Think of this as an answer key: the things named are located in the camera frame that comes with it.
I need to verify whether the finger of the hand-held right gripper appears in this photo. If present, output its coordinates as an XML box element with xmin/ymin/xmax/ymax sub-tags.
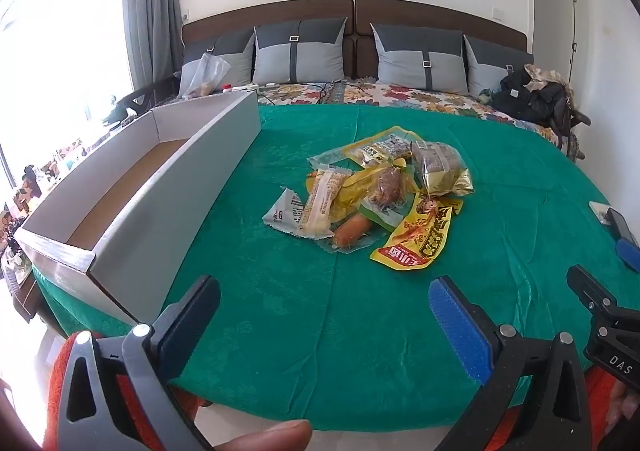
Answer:
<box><xmin>616</xmin><ymin>237</ymin><xmax>640</xmax><ymax>276</ymax></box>
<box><xmin>566</xmin><ymin>265</ymin><xmax>618</xmax><ymax>330</ymax></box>

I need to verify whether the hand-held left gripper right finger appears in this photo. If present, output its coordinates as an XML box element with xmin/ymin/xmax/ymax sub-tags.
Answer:
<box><xmin>429</xmin><ymin>275</ymin><xmax>593</xmax><ymax>451</ymax></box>

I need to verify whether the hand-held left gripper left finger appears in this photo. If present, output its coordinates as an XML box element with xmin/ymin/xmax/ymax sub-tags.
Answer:
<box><xmin>57</xmin><ymin>275</ymin><xmax>222</xmax><ymax>451</ymax></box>

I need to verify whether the yellow cartoon snack packet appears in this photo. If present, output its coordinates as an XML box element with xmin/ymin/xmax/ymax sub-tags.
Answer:
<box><xmin>369</xmin><ymin>191</ymin><xmax>465</xmax><ymax>272</ymax></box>

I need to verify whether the white cardboard box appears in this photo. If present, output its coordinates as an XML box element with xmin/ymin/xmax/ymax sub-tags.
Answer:
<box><xmin>14</xmin><ymin>92</ymin><xmax>262</xmax><ymax>327</ymax></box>

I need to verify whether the white grey snack packet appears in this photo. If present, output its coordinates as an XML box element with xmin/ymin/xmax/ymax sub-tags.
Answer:
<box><xmin>262</xmin><ymin>187</ymin><xmax>308</xmax><ymax>234</ymax></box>

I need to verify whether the clear packet with large sausage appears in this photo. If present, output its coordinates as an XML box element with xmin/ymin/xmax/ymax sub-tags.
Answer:
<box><xmin>314</xmin><ymin>211</ymin><xmax>376</xmax><ymax>254</ymax></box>

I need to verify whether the clear packet with brown cake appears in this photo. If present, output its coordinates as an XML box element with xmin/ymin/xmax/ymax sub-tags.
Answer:
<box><xmin>360</xmin><ymin>166</ymin><xmax>416</xmax><ymax>232</ymax></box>

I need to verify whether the gold foil snack packet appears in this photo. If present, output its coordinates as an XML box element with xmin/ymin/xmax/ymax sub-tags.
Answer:
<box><xmin>410</xmin><ymin>140</ymin><xmax>475</xmax><ymax>198</ymax></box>

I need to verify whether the yellow chicken foot packet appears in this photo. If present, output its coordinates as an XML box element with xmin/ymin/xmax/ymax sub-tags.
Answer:
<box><xmin>330</xmin><ymin>166</ymin><xmax>421</xmax><ymax>222</ymax></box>

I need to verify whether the cream bread stick packet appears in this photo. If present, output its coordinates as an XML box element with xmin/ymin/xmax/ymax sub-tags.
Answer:
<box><xmin>295</xmin><ymin>168</ymin><xmax>351</xmax><ymax>238</ymax></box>

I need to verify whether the yellow-edged clear snack packet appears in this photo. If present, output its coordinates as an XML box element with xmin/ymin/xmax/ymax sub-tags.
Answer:
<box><xmin>341</xmin><ymin>126</ymin><xmax>426</xmax><ymax>169</ymax></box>

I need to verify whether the long clear snack packet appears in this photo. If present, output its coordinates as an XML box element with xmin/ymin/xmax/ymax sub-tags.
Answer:
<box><xmin>306</xmin><ymin>147</ymin><xmax>361</xmax><ymax>172</ymax></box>

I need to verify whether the person's right hand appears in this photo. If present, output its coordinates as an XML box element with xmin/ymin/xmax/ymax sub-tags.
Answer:
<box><xmin>602</xmin><ymin>378</ymin><xmax>640</xmax><ymax>438</ymax></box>

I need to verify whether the person's left hand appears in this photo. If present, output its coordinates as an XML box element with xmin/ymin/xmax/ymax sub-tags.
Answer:
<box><xmin>220</xmin><ymin>419</ymin><xmax>313</xmax><ymax>451</ymax></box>

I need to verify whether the green patterned blanket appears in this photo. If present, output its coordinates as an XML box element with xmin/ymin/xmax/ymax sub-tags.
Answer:
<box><xmin>32</xmin><ymin>103</ymin><xmax>640</xmax><ymax>432</ymax></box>

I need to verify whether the orange fuzzy garment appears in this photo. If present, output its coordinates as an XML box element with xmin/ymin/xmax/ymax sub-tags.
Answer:
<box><xmin>47</xmin><ymin>331</ymin><xmax>640</xmax><ymax>451</ymax></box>

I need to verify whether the pile of black clothes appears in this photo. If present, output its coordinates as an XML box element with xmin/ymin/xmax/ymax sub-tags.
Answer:
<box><xmin>487</xmin><ymin>66</ymin><xmax>581</xmax><ymax>132</ymax></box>

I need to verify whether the beige patterned cloth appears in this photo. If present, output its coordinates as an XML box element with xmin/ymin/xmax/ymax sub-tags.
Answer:
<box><xmin>522</xmin><ymin>63</ymin><xmax>568</xmax><ymax>86</ymax></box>

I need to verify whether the dark chair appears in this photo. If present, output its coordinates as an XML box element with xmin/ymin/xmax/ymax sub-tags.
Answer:
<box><xmin>102</xmin><ymin>76</ymin><xmax>181</xmax><ymax>128</ymax></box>

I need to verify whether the floral bedsheet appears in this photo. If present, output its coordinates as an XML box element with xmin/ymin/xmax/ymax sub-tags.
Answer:
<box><xmin>175</xmin><ymin>81</ymin><xmax>576</xmax><ymax>152</ymax></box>

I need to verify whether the grey two-tone pillow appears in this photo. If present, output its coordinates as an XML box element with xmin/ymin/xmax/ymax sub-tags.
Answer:
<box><xmin>370</xmin><ymin>22</ymin><xmax>469</xmax><ymax>94</ymax></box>
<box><xmin>463</xmin><ymin>33</ymin><xmax>535</xmax><ymax>96</ymax></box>
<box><xmin>179</xmin><ymin>26</ymin><xmax>257</xmax><ymax>94</ymax></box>
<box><xmin>252</xmin><ymin>17</ymin><xmax>348</xmax><ymax>86</ymax></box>

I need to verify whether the white door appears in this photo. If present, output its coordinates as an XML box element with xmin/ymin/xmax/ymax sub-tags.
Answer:
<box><xmin>530</xmin><ymin>0</ymin><xmax>586</xmax><ymax>86</ymax></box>

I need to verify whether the clear plastic bag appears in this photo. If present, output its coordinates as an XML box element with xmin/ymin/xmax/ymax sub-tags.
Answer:
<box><xmin>180</xmin><ymin>52</ymin><xmax>231</xmax><ymax>99</ymax></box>

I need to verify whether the brown headboard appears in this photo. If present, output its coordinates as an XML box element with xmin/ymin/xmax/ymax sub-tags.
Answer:
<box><xmin>181</xmin><ymin>0</ymin><xmax>529</xmax><ymax>86</ymax></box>

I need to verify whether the grey curtain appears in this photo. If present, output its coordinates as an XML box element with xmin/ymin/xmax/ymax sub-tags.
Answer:
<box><xmin>122</xmin><ymin>0</ymin><xmax>183</xmax><ymax>92</ymax></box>

